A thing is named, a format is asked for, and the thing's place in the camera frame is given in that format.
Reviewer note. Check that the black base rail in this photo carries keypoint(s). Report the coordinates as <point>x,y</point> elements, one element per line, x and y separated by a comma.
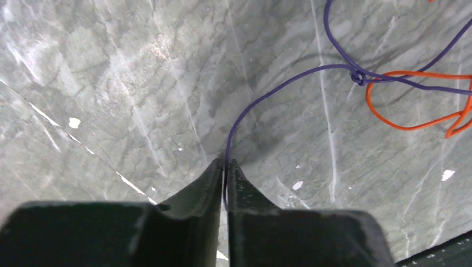
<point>453,253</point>

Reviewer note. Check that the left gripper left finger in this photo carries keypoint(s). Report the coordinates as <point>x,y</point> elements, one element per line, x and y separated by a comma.
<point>188,221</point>

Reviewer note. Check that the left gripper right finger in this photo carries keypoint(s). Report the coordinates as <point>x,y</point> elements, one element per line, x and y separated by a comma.
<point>248,209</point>

